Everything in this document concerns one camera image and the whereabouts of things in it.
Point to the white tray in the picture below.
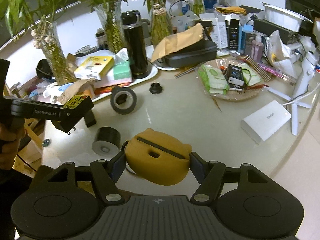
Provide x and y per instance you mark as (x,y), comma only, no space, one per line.
(101,88)

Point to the white foil takeaway container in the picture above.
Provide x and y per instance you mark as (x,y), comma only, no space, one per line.
(284,18)

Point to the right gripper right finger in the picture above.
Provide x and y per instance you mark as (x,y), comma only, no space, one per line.
(209,175)

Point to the pink bottle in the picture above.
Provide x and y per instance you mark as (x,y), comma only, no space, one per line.
(257,48)

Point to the small black product box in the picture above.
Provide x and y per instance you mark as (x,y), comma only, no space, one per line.
(235,75)

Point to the brown paper envelope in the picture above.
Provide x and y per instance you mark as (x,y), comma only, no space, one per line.
(175,42)

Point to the black zipper case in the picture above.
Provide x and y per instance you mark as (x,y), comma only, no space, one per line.
(202,51)

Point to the glass plate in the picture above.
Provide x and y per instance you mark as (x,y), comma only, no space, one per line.
(255,79)

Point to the black tape roll white core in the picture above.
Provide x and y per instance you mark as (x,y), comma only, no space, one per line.
(106,142)

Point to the person's left hand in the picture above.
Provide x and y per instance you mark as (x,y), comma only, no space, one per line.
(10,149)

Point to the wide black tape roll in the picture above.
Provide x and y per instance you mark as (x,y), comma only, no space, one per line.
(123,100)

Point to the white plastic bag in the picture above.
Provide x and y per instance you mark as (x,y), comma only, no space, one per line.
(279,54)

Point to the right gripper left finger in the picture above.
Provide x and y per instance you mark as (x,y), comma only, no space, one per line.
(105,174)

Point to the white tripod gimbal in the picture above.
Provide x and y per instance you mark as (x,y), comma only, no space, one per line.
(309,68)

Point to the green wet wipes pack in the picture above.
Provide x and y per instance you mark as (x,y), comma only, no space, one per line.
(213,80)

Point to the small black rectangular block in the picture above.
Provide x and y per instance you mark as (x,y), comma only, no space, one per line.
(89,119)

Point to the black thermos bottle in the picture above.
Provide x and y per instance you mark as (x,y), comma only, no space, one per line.
(134,38)

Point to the yellow bear earbuds case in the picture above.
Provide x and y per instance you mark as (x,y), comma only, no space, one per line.
(158,157)

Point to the white power adapter box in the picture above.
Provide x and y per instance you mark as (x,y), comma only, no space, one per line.
(263,123)

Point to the brown drawstring pouch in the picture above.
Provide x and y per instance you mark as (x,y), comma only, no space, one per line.
(76,88)

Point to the black box with yellow label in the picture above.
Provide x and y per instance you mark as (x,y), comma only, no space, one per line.
(64,117)

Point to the small black knob cap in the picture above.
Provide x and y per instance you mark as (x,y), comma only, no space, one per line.
(156,88)

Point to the yellow medicine box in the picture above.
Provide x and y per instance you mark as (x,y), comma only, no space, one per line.
(94,67)

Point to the dark green round cap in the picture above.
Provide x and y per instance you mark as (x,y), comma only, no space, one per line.
(46,143)

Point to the green tissue pack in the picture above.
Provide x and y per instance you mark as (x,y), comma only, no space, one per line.
(122,71)

